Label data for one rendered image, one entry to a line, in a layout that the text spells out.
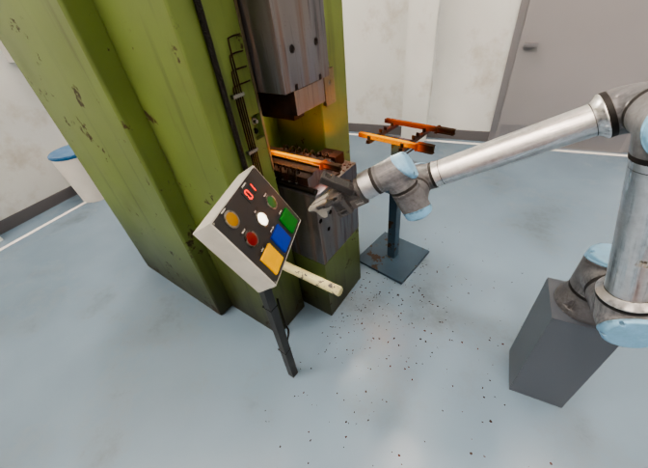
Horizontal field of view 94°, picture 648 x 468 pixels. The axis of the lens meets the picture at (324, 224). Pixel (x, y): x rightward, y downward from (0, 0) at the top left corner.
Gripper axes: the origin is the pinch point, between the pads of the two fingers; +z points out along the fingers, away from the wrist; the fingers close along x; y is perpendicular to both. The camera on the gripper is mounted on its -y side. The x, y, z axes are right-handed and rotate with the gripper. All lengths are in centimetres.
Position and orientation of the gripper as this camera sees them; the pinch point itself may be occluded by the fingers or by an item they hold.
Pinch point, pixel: (310, 206)
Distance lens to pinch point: 105.9
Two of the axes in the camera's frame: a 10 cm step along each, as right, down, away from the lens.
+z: -8.0, 3.7, 4.8
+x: 1.7, -6.2, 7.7
